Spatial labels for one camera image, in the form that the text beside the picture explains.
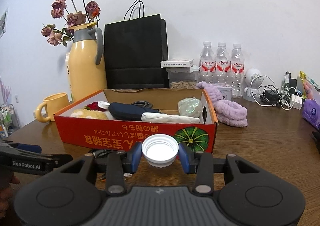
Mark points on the white translucent plastic box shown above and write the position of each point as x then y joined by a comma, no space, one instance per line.
151,117

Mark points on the middle water bottle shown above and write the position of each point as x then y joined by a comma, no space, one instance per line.
222,63

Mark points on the black cloth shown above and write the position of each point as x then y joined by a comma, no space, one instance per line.
316,138

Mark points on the colourful snack bag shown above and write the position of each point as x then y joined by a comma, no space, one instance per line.
310,87

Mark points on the black paper shopping bag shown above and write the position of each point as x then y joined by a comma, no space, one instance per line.
133,52

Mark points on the iridescent plastic bag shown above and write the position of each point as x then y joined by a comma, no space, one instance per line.
190,107

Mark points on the white tin can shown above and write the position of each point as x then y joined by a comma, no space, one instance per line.
226,91

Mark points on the dried rose bouquet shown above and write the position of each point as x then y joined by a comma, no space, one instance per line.
74,13

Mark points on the yellow thermos jug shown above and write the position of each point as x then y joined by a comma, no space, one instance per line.
86,61

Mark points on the white round lid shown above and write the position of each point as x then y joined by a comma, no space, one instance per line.
103,104

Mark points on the white bottle cap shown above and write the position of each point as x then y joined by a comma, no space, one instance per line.
160,150

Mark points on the purple tissue pack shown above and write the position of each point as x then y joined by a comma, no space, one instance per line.
311,113

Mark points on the left water bottle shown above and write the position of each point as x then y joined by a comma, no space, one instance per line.
207,63

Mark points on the white carton behind jug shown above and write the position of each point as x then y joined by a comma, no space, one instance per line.
68,74

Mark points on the navy blue pouch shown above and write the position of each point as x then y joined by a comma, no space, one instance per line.
129,112

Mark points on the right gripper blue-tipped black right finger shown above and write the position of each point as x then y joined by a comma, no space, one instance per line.
200,164

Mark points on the yellow ceramic mug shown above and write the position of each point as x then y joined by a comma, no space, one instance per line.
45,111

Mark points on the purple fluffy headband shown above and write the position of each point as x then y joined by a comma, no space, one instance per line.
228,112

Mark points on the water bottle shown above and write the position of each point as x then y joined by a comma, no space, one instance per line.
222,63
237,70
207,63

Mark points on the clear container with seeds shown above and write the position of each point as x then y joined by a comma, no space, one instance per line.
183,78

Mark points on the right water bottle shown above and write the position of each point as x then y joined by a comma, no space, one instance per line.
237,70

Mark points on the white round robot gadget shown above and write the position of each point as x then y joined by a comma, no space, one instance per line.
254,80

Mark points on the person's left hand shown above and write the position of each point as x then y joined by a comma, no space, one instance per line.
7,193

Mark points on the red orange cardboard box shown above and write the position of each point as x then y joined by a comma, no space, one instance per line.
122,135

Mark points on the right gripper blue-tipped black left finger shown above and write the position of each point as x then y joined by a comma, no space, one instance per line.
117,165

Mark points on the small white flat box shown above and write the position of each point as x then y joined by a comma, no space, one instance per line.
177,63

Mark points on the plush alpaca toy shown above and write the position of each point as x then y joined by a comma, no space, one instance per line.
89,114

